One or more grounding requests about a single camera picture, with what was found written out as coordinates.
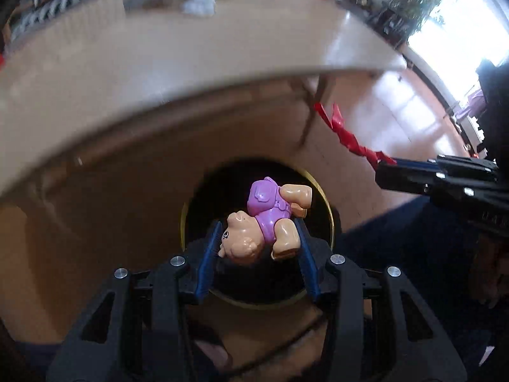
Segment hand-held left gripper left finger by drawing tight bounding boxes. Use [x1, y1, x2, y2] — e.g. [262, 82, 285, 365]
[45, 220, 224, 382]

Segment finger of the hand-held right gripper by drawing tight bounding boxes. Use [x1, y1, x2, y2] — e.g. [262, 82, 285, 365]
[392, 154, 498, 173]
[375, 161, 484, 208]

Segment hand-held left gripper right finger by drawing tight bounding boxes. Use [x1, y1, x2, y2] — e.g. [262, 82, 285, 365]
[293, 219, 467, 382]

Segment black bin with gold rim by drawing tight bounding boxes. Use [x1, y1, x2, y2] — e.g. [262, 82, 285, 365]
[180, 162, 335, 308]

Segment pink toy figure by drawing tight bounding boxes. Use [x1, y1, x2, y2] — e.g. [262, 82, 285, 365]
[217, 177, 313, 265]

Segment red plastic wrapper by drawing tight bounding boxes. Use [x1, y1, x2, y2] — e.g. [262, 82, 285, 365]
[313, 103, 397, 168]

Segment person's dark trouser leg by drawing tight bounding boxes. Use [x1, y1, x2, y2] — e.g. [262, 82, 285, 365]
[336, 197, 509, 371]

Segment green potted plant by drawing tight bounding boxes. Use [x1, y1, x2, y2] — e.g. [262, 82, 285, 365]
[398, 0, 452, 42]

